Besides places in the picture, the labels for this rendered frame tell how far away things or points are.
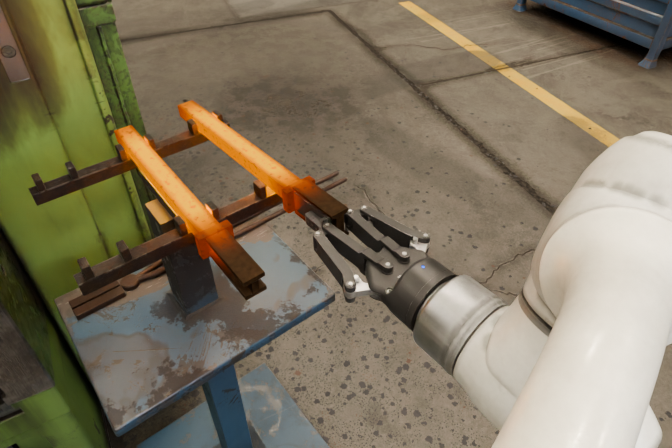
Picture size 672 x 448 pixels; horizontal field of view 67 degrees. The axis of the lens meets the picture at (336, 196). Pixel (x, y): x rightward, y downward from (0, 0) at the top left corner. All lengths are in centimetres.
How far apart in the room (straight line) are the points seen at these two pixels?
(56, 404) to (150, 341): 37
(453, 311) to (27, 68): 78
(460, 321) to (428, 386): 113
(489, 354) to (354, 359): 118
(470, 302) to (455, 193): 175
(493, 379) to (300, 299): 50
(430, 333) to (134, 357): 53
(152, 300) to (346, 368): 81
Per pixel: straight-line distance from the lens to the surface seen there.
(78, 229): 117
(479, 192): 227
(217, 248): 62
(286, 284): 93
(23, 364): 112
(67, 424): 131
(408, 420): 156
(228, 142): 79
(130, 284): 98
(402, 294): 53
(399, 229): 61
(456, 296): 51
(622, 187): 41
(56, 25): 98
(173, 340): 90
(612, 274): 34
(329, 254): 58
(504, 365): 47
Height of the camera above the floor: 138
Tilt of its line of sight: 40 degrees down
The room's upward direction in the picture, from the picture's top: straight up
